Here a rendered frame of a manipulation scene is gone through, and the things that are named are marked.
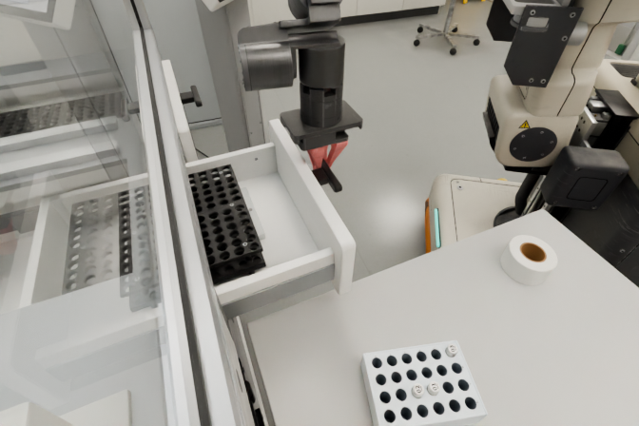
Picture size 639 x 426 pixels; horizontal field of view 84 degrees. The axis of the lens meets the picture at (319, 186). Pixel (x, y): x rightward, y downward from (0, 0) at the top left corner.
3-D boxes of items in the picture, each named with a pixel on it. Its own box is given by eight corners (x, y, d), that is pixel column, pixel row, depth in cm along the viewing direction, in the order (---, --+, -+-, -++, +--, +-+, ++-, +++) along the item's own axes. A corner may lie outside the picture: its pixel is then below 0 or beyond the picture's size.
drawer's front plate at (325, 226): (282, 165, 67) (278, 116, 60) (351, 293, 48) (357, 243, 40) (273, 168, 67) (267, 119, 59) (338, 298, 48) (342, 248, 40)
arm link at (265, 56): (338, -39, 37) (320, -14, 45) (226, -33, 35) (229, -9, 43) (347, 80, 40) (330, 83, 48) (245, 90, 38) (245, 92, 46)
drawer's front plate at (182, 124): (183, 103, 84) (168, 58, 77) (203, 178, 65) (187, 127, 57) (175, 105, 84) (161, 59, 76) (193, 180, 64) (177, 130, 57)
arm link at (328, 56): (352, 38, 40) (338, 22, 44) (291, 43, 39) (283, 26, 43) (348, 94, 44) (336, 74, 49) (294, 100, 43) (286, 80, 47)
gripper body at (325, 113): (280, 124, 51) (275, 75, 46) (343, 109, 54) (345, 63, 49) (295, 148, 47) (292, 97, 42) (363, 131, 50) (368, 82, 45)
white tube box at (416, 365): (449, 351, 48) (456, 339, 45) (477, 423, 42) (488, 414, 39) (360, 364, 47) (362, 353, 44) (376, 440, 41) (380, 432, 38)
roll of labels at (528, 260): (502, 243, 61) (511, 228, 58) (546, 258, 59) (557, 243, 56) (497, 275, 57) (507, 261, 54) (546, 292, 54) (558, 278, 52)
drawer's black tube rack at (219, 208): (237, 192, 60) (230, 163, 55) (267, 277, 48) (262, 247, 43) (92, 233, 53) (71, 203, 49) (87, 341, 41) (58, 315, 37)
